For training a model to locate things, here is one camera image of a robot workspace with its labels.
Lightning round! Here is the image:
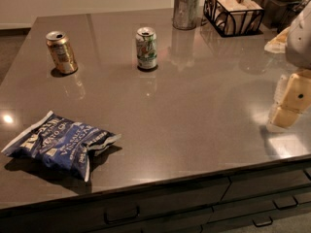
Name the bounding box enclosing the lower right drawer with handle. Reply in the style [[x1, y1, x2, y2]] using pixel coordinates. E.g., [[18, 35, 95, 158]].
[[201, 192, 311, 233]]

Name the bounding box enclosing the black wire napkin holder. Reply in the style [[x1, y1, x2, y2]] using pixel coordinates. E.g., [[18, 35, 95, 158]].
[[203, 0, 264, 37]]

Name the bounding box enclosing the orange soda can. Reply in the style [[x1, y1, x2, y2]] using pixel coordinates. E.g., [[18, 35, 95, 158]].
[[46, 31, 78, 75]]

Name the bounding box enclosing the metal utensil cup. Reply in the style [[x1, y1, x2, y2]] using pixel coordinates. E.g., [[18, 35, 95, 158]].
[[173, 0, 199, 30]]

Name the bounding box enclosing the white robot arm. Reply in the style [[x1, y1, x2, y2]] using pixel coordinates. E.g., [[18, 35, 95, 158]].
[[266, 4, 311, 132]]

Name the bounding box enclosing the blue chip bag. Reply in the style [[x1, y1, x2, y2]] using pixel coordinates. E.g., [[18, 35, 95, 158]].
[[2, 111, 121, 183]]

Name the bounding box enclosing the left drawer with handle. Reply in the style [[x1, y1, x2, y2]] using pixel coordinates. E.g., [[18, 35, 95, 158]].
[[0, 178, 230, 233]]

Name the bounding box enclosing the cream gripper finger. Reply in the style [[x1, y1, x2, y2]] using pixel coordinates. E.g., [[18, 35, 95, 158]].
[[268, 69, 311, 129], [274, 75, 289, 103]]

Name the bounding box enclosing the drawer with handle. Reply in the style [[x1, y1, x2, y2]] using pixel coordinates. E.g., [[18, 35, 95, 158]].
[[221, 170, 310, 210], [0, 178, 230, 233], [201, 192, 311, 233]]

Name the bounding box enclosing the green and white soda can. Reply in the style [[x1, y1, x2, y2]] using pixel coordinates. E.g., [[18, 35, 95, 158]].
[[135, 27, 157, 70]]

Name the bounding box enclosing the yellow snack packet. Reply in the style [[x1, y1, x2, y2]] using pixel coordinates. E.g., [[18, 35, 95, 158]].
[[264, 27, 290, 53]]

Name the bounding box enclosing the dark snack box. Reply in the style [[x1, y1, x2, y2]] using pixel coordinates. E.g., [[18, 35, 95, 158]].
[[253, 0, 308, 31]]

